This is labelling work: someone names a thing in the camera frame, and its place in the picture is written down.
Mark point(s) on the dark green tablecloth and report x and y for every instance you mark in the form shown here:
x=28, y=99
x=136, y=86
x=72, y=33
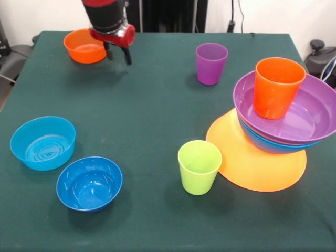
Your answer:
x=105, y=231

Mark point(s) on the small orange bowl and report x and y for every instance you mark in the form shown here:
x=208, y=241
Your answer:
x=84, y=55

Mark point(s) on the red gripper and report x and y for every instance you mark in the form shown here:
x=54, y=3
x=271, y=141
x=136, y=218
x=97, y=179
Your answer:
x=118, y=38

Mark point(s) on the large light blue bowl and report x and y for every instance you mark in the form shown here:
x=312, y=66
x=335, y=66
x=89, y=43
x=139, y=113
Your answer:
x=262, y=145

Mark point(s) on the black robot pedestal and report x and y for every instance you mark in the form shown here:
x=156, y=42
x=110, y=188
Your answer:
x=168, y=13

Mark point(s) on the dark blue bowl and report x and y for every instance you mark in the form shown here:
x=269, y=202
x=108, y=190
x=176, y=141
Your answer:
x=89, y=189

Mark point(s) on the orange cup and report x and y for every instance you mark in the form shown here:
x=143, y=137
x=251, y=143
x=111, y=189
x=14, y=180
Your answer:
x=275, y=94

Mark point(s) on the purple bowl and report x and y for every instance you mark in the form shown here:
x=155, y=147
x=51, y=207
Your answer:
x=315, y=105

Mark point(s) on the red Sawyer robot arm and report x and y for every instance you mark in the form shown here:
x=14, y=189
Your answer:
x=105, y=13

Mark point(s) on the purple cup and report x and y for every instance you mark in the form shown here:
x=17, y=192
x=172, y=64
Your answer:
x=210, y=73

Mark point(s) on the large yellow-orange bowl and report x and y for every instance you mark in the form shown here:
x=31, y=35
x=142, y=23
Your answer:
x=262, y=173

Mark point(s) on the green cup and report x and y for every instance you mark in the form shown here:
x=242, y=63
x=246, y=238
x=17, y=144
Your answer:
x=197, y=183

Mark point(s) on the flat-bottomed light blue bowl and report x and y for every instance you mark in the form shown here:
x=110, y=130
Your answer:
x=18, y=147

